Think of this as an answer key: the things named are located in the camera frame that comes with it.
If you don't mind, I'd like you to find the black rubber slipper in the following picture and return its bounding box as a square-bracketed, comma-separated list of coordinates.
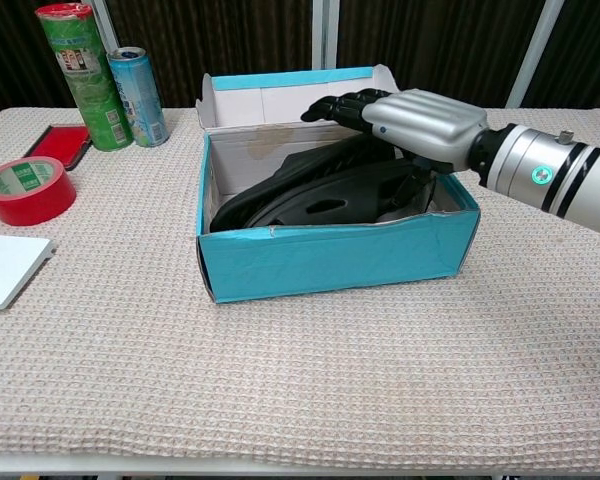
[209, 158, 437, 234]
[273, 133, 406, 187]

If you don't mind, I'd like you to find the red tape roll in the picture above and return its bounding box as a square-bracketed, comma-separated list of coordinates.
[0, 155, 78, 227]

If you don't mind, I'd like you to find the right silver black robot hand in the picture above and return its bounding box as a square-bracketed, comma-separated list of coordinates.
[300, 88, 489, 176]

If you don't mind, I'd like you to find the green canister with red lid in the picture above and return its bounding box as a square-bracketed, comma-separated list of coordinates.
[34, 2, 135, 152]

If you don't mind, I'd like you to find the white card pad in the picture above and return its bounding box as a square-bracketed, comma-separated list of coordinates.
[0, 232, 57, 312]

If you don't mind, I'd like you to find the light blue drink can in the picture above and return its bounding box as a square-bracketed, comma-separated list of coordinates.
[106, 46, 170, 148]

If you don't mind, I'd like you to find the light blue shoe box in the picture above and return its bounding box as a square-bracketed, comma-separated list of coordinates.
[194, 63, 482, 304]

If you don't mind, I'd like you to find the red stamp pad black case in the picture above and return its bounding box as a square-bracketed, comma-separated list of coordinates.
[23, 124, 92, 172]

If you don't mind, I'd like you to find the dark ribbed divider panel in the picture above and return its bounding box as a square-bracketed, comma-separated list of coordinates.
[507, 0, 600, 110]
[312, 0, 566, 109]
[0, 0, 106, 126]
[87, 0, 326, 109]

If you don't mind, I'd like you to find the beige waffle tablecloth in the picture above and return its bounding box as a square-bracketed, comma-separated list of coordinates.
[0, 106, 600, 474]

